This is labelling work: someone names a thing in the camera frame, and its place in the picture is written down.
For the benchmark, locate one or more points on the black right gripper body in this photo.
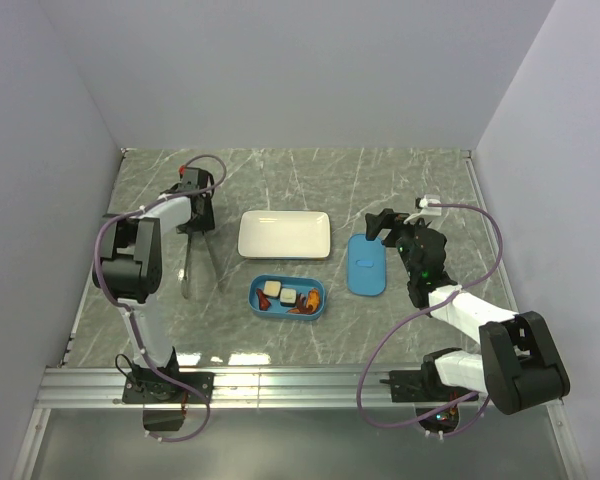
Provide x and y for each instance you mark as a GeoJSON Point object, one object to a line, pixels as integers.
{"type": "Point", "coordinates": [404, 247]}

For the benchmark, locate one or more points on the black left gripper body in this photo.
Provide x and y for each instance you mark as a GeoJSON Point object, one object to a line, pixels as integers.
{"type": "Point", "coordinates": [201, 223]}

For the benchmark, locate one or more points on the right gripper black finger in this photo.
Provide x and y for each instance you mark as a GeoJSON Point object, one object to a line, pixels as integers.
{"type": "Point", "coordinates": [375, 223]}
{"type": "Point", "coordinates": [398, 236]}

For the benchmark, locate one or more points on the blue lunch box lid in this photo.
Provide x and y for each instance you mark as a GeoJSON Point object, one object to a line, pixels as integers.
{"type": "Point", "coordinates": [366, 266]}

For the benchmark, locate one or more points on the orange shrimp food piece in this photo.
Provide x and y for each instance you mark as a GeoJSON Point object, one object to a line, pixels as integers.
{"type": "Point", "coordinates": [313, 303]}

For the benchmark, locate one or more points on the metal serving tongs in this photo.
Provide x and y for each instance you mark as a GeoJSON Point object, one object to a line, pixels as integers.
{"type": "Point", "coordinates": [193, 238]}

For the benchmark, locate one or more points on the white topped sushi piece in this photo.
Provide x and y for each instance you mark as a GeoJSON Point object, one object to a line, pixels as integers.
{"type": "Point", "coordinates": [288, 297]}

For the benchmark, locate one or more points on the tan topped sushi piece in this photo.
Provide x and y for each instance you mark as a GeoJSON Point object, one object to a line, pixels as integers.
{"type": "Point", "coordinates": [272, 288]}

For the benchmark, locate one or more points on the blue lunch box container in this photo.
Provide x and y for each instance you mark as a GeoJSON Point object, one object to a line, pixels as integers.
{"type": "Point", "coordinates": [303, 286]}

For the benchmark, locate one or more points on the red bacon food piece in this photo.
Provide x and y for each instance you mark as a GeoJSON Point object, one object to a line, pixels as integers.
{"type": "Point", "coordinates": [263, 301]}

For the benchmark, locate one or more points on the dark red sausage piece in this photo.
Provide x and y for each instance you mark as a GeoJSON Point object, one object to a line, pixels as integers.
{"type": "Point", "coordinates": [300, 302]}

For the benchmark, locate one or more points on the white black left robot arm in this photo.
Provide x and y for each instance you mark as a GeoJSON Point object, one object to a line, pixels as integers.
{"type": "Point", "coordinates": [128, 267]}

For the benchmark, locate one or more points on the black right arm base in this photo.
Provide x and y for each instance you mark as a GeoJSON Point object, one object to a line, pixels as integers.
{"type": "Point", "coordinates": [425, 385]}

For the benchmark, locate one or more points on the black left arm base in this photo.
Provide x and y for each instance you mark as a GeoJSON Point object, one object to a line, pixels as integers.
{"type": "Point", "coordinates": [164, 404]}

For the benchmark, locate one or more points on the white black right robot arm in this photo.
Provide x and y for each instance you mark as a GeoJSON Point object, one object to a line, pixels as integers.
{"type": "Point", "coordinates": [518, 365]}

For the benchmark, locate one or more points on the white rectangular plate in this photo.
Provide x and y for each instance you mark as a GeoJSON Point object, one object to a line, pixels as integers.
{"type": "Point", "coordinates": [294, 235]}

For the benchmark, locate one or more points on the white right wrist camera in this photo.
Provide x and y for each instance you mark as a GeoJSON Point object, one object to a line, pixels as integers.
{"type": "Point", "coordinates": [427, 207]}

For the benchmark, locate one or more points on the aluminium front rail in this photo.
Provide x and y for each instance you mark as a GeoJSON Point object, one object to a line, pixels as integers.
{"type": "Point", "coordinates": [234, 387]}

